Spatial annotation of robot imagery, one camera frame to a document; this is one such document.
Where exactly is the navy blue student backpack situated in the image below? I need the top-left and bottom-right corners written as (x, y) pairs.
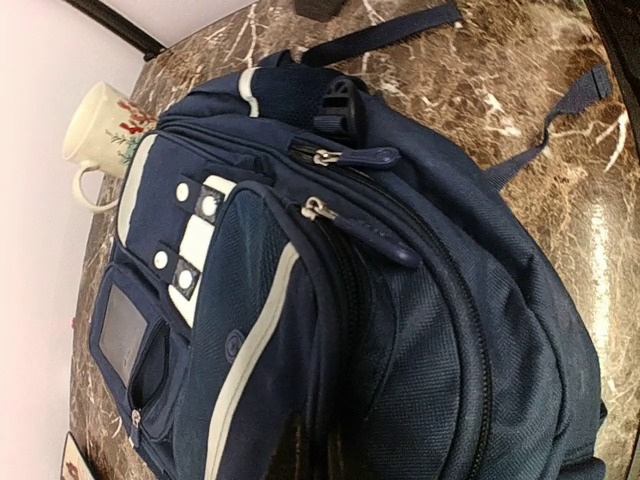
top-left (89, 3), bottom-right (606, 479)

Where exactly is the cream floral mug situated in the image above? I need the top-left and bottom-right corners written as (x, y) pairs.
top-left (62, 82), bottom-right (157, 213)

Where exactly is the square floral plate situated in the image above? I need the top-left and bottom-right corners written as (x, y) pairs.
top-left (60, 432), bottom-right (95, 480)

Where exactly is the right black frame post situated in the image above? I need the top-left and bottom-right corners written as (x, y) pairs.
top-left (65, 0), bottom-right (166, 62)

